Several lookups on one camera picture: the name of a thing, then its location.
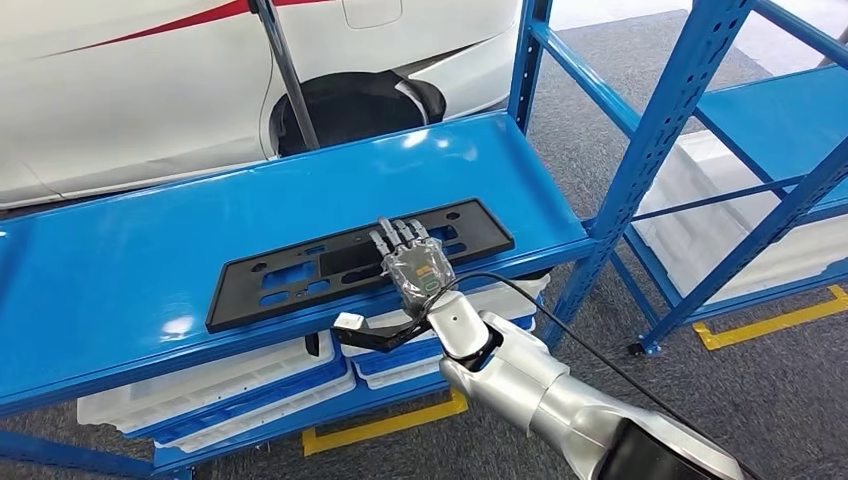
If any grey metal pole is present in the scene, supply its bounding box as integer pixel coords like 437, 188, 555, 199
248, 0, 323, 152

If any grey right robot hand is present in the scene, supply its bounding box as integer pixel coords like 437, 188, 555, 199
368, 217, 458, 319

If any black camera bracket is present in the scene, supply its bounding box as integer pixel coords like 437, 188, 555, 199
331, 317, 432, 354

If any yellow floor tape mark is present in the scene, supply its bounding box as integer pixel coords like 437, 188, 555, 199
692, 284, 848, 352

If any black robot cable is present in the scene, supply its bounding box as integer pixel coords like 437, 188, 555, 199
437, 271, 770, 480

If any black plastic mounting plate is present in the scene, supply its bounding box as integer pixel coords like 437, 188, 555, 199
205, 197, 516, 335

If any blue metal shelf rack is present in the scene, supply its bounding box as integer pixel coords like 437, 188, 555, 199
582, 0, 848, 359
0, 0, 757, 480

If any large white plastic crate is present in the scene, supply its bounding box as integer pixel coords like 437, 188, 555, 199
632, 129, 848, 306

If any white car body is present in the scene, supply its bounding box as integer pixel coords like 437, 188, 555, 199
0, 0, 521, 210

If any black car wheel arch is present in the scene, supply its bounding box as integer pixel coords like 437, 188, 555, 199
270, 69, 448, 158

